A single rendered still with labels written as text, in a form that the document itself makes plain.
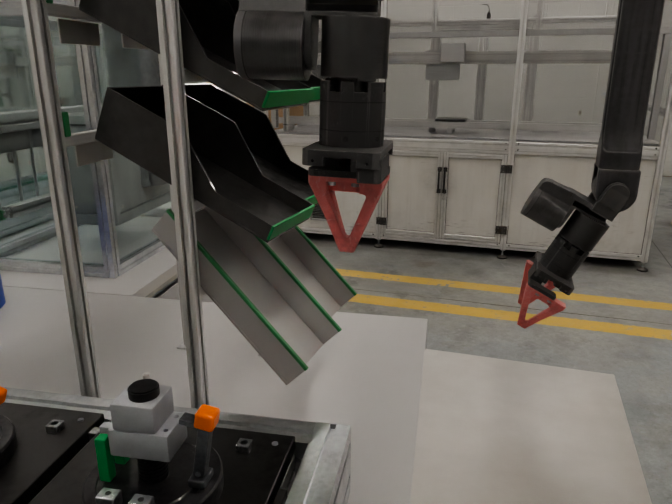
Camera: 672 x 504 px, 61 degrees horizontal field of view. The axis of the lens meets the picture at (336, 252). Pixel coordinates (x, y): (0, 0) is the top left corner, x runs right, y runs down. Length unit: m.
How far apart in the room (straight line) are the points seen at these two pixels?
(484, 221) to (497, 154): 0.52
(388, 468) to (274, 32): 0.60
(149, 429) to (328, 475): 0.21
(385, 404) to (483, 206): 3.67
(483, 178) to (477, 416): 3.64
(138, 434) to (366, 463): 0.37
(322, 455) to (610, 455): 0.44
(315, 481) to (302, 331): 0.26
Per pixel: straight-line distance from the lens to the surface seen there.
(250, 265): 0.89
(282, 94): 0.72
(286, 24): 0.50
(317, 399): 1.00
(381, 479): 0.84
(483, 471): 0.88
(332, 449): 0.72
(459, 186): 4.56
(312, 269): 1.02
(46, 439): 0.80
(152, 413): 0.59
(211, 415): 0.59
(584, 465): 0.93
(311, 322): 0.89
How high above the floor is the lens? 1.39
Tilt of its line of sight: 17 degrees down
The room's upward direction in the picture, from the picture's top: straight up
